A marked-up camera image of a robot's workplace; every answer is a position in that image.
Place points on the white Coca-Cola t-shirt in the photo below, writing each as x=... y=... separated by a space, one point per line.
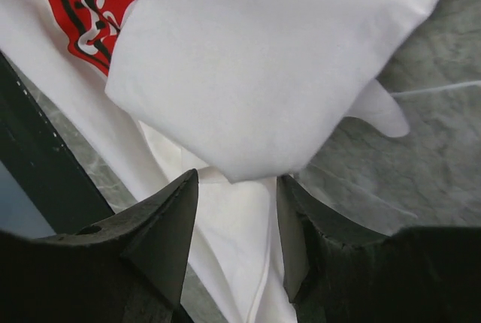
x=242 y=90

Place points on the black mounting base bar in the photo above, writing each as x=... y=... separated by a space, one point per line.
x=42 y=164

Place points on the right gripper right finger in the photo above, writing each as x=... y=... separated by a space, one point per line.
x=339 y=271

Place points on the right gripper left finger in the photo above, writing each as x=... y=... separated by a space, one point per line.
x=127 y=268

